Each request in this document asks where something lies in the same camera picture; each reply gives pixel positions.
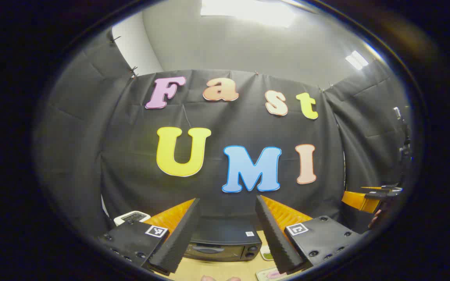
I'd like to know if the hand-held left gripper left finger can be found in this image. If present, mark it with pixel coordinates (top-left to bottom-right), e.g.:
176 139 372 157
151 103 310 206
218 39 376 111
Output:
97 197 202 274

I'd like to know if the white toaster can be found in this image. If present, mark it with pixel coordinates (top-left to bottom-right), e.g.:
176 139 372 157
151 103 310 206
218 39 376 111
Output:
114 211 151 227

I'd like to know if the large ceiling light panel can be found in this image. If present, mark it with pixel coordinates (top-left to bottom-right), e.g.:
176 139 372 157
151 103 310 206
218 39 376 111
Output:
201 0 296 28

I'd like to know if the white plate of meat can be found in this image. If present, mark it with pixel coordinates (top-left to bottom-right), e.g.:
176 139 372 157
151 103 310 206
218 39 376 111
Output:
256 267 289 281

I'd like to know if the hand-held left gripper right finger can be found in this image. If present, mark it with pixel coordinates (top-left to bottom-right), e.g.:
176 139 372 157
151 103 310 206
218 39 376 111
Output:
255 195 363 275

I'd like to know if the black backdrop cloth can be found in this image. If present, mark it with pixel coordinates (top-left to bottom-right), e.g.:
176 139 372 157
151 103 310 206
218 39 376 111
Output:
34 27 413 238

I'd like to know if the small ceiling light panel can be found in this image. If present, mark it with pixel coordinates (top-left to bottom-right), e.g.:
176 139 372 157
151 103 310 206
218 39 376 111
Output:
345 51 369 71

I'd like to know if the black electric oven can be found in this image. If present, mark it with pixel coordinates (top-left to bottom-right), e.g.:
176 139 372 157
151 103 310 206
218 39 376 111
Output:
184 217 263 262

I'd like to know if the white divided dish of beans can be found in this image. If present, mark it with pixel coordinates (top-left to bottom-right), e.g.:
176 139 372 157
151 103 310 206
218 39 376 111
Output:
260 244 275 261

